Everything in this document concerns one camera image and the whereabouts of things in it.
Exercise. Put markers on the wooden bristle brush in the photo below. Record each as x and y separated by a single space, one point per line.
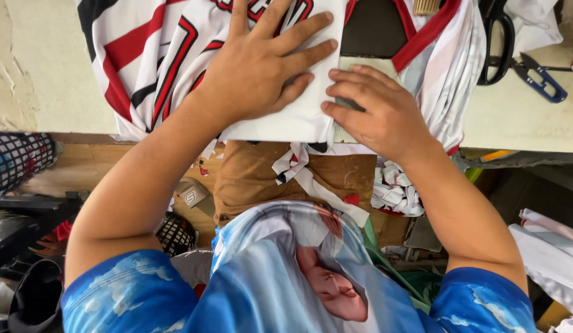
426 5

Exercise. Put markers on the stack of white garments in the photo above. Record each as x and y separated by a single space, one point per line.
453 83

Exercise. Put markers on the white cloth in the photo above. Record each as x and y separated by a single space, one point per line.
536 23

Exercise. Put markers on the beige sandal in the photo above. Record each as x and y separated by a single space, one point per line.
194 196

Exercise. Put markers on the grey metal folding board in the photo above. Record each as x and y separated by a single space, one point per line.
369 64

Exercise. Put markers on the green plastic bin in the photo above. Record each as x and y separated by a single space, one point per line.
406 282

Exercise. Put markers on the black metal stand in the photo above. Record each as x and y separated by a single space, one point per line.
32 217

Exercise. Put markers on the yellow orange object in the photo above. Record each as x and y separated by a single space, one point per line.
496 155

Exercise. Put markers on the person's blue printed shirt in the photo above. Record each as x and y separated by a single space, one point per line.
268 286

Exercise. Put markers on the pile of white fabric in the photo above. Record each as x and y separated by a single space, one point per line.
550 259

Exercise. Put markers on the white red black striped jersey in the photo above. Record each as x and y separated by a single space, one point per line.
152 51

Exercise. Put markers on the heap of fabric scraps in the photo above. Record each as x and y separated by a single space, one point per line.
397 189

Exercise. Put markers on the blue thread snips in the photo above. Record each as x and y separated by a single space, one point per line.
540 76

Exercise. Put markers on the person's right hand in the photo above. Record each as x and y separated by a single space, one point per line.
388 115

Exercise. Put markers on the large black white mesh basket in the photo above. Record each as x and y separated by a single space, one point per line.
18 157

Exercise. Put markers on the white fabric scrap strip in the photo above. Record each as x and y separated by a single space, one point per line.
314 182

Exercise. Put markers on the small black white mesh basket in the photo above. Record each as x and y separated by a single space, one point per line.
175 236

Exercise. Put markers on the person's left hand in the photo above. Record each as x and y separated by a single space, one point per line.
249 78

